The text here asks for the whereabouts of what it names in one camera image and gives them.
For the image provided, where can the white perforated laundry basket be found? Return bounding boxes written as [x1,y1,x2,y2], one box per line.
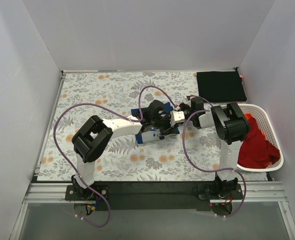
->
[237,103,284,173]

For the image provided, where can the floral patterned table mat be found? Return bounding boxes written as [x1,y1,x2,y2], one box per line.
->
[37,71,268,182]

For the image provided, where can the folded black t shirt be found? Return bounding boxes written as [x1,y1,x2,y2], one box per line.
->
[196,71,247,103]

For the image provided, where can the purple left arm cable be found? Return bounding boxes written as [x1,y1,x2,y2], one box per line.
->
[53,86,182,228]

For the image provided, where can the aluminium frame rail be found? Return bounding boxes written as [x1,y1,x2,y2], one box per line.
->
[23,181,288,203]

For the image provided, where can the red t shirt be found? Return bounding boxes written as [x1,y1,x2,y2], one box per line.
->
[238,113,281,169]

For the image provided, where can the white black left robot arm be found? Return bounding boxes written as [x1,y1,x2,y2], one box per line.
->
[72,100,179,200]

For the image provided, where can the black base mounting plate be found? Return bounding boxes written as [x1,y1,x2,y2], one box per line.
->
[64,183,245,212]

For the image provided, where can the orange t shirt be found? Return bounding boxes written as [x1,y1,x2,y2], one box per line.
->
[245,113,272,169]

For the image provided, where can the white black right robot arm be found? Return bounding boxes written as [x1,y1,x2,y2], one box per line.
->
[175,96,250,199]

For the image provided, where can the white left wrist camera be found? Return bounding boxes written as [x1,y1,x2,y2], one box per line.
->
[170,110,185,126]

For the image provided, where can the blue t shirt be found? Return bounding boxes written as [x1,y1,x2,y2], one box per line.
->
[135,100,180,144]

